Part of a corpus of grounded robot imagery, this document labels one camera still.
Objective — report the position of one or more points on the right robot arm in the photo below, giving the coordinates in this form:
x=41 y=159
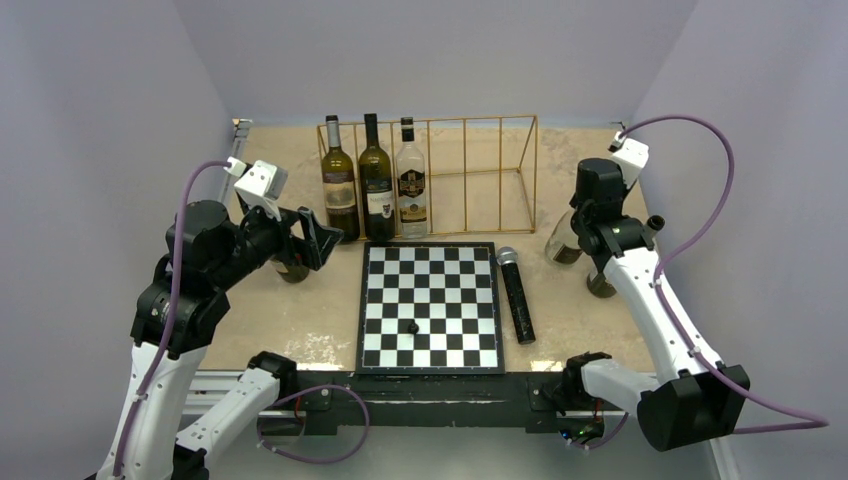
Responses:
x=693 y=396

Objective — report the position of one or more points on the green Primitivo wine bottle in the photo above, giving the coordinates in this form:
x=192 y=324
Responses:
x=338 y=182

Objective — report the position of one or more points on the black white chessboard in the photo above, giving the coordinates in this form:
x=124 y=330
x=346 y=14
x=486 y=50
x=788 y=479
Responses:
x=450 y=289

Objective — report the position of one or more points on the black handheld microphone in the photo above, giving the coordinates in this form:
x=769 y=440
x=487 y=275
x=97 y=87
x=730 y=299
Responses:
x=507 y=259

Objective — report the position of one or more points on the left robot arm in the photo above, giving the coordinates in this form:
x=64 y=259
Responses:
x=175 y=322

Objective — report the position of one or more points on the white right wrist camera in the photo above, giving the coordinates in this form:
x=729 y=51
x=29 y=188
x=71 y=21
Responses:
x=630 y=155

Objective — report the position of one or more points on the clear glass bottle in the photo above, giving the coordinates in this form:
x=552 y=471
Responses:
x=562 y=246

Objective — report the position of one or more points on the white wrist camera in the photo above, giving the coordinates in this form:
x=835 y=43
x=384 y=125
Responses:
x=258 y=185
x=630 y=155

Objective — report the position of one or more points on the dark bottle far right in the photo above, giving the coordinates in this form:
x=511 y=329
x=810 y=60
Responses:
x=598 y=284

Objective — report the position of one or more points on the green wine bottle far left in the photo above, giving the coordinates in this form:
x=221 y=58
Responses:
x=290 y=272

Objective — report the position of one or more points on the clear square liquor bottle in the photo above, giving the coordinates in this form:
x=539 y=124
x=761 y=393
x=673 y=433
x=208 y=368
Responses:
x=411 y=183

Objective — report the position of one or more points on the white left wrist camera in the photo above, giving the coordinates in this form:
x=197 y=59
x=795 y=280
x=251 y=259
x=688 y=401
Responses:
x=258 y=185

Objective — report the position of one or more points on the gold wire wine rack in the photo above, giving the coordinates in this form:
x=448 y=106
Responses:
x=481 y=173

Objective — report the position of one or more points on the dark green wine bottle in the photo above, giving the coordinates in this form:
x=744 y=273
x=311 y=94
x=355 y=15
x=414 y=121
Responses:
x=376 y=185

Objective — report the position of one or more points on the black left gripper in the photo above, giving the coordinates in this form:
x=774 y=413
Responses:
x=317 y=242

